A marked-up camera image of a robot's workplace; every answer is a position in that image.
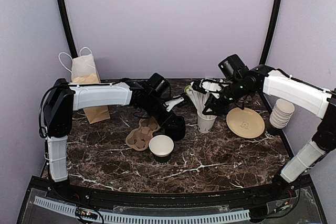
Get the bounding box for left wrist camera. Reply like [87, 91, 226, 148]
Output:
[164, 94, 189, 112]

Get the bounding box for brown pulp cup carrier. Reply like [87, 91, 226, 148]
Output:
[125, 117, 161, 152]

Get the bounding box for right black frame post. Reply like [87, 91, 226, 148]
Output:
[259, 0, 281, 65]

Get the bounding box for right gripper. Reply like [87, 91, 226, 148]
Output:
[203, 78, 252, 116]

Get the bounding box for stack of black lids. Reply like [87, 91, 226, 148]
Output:
[164, 116, 186, 141]

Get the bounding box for black frame post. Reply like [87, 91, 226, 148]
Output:
[57, 0, 78, 58]
[259, 0, 281, 65]

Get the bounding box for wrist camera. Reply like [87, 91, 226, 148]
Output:
[191, 78, 224, 94]
[164, 94, 189, 112]

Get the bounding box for white cup holding straws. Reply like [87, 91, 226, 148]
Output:
[197, 112, 217, 134]

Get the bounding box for left black frame post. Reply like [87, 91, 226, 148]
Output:
[57, 0, 78, 58]

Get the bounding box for brown paper bag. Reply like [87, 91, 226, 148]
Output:
[58, 47, 111, 125]

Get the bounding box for bundle of white wrapped straws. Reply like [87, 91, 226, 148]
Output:
[189, 84, 209, 112]

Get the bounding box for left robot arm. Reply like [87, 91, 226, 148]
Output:
[38, 73, 186, 201]

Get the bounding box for green bowl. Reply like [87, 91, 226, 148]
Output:
[184, 85, 191, 97]

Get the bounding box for beige plate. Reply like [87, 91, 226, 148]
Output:
[226, 108, 265, 139]

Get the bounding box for stack of paper cups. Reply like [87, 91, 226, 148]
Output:
[266, 99, 295, 138]

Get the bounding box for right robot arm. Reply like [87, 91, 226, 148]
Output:
[197, 55, 335, 200]

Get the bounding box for black paper coffee cup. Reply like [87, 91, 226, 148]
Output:
[149, 135, 174, 164]

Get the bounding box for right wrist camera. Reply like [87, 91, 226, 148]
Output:
[191, 78, 224, 94]

